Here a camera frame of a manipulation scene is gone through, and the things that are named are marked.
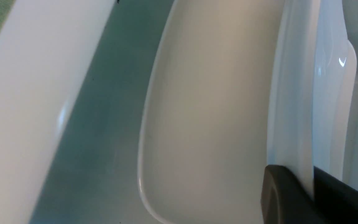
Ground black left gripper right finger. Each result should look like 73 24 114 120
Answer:
314 167 358 224

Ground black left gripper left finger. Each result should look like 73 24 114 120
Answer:
260 165 331 224

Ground large white square plate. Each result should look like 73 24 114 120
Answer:
267 0 357 199

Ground white square plate in bin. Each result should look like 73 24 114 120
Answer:
138 0 284 224

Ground large white plastic bin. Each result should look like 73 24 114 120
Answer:
0 0 358 224

